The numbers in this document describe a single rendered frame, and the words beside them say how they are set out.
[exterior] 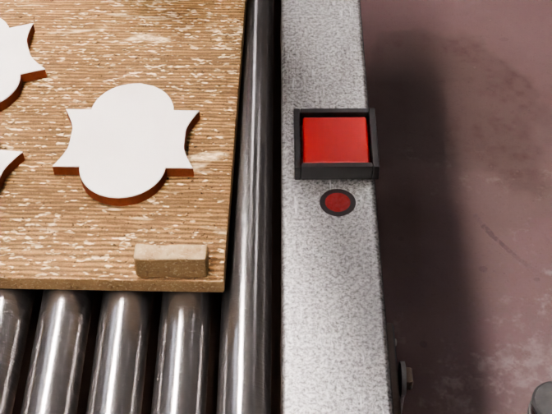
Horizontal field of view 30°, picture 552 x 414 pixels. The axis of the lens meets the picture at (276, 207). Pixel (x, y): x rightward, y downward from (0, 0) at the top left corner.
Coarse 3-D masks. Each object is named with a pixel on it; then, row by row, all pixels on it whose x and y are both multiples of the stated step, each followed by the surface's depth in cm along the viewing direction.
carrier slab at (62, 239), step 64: (0, 0) 107; (64, 0) 107; (128, 0) 107; (192, 0) 107; (64, 64) 100; (128, 64) 100; (192, 64) 100; (0, 128) 95; (64, 128) 94; (192, 128) 94; (0, 192) 89; (64, 192) 89; (192, 192) 89; (0, 256) 85; (64, 256) 85; (128, 256) 85
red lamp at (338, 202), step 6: (330, 198) 91; (336, 198) 91; (342, 198) 91; (348, 198) 91; (330, 204) 91; (336, 204) 91; (342, 204) 91; (348, 204) 91; (336, 210) 90; (342, 210) 90
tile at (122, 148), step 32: (128, 96) 95; (160, 96) 95; (96, 128) 93; (128, 128) 93; (160, 128) 93; (64, 160) 90; (96, 160) 90; (128, 160) 90; (160, 160) 90; (96, 192) 88; (128, 192) 88
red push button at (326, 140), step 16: (304, 128) 95; (320, 128) 95; (336, 128) 95; (352, 128) 95; (304, 144) 94; (320, 144) 94; (336, 144) 94; (352, 144) 94; (368, 144) 94; (304, 160) 92; (320, 160) 92; (336, 160) 92; (352, 160) 92; (368, 160) 92
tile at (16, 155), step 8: (0, 152) 91; (8, 152) 91; (16, 152) 91; (0, 160) 90; (8, 160) 90; (16, 160) 91; (24, 160) 92; (0, 168) 90; (8, 168) 90; (0, 176) 89; (0, 184) 89
